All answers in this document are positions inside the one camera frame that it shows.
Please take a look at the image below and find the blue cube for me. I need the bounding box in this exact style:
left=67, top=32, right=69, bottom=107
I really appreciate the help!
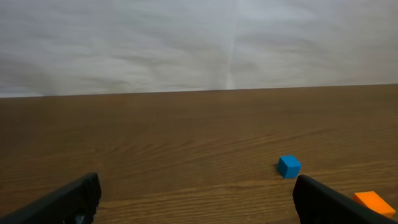
left=277, top=154, right=302, bottom=180

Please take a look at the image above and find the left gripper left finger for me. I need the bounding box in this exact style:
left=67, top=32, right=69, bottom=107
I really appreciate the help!
left=0, top=172, right=103, bottom=224

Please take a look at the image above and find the orange cube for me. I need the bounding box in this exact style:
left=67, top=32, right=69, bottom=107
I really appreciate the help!
left=352, top=190, right=397, bottom=219

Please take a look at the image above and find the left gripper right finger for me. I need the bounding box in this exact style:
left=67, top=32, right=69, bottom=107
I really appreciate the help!
left=292, top=174, right=398, bottom=224

